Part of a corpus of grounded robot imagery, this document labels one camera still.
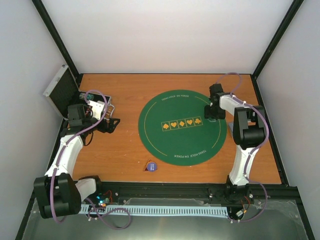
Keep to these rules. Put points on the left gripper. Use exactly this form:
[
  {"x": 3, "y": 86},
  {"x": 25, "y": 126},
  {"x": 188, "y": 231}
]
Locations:
[{"x": 110, "y": 128}]

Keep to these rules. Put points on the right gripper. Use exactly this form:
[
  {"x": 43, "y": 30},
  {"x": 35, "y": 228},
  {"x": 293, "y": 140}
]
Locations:
[{"x": 207, "y": 114}]

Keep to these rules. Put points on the blue big blind button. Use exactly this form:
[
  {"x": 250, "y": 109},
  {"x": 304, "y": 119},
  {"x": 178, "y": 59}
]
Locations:
[{"x": 154, "y": 167}]

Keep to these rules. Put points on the blue playing card deck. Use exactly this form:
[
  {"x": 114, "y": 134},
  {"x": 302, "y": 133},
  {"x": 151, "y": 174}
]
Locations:
[{"x": 230, "y": 127}]

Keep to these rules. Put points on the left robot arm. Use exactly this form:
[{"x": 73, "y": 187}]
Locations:
[{"x": 56, "y": 192}]

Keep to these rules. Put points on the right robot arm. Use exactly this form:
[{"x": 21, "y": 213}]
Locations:
[{"x": 250, "y": 130}]

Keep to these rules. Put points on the far poker chip stack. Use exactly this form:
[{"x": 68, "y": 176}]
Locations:
[{"x": 83, "y": 96}]

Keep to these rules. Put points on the round green poker mat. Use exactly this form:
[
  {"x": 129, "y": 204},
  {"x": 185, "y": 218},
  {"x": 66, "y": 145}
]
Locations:
[{"x": 173, "y": 128}]

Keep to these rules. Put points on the aluminium poker chip case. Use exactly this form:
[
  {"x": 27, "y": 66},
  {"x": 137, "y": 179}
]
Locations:
[{"x": 63, "y": 93}]

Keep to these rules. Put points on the red black triangular all-in marker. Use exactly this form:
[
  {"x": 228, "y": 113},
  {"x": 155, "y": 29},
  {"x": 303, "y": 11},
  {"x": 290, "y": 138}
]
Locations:
[{"x": 145, "y": 169}]

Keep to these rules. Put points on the light blue cable duct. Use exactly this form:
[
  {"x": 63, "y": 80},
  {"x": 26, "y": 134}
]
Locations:
[{"x": 166, "y": 211}]

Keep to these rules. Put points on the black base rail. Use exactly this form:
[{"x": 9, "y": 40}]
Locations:
[{"x": 212, "y": 193}]

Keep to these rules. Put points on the right black frame post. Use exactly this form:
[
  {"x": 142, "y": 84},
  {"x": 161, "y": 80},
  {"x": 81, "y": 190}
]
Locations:
[{"x": 279, "y": 33}]

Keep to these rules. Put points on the black frame post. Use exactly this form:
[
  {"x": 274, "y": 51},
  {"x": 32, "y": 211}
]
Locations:
[
  {"x": 279, "y": 33},
  {"x": 43, "y": 13}
]

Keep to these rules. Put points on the left black frame post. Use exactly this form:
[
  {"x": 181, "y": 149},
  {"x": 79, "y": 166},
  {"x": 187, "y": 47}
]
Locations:
[{"x": 43, "y": 13}]

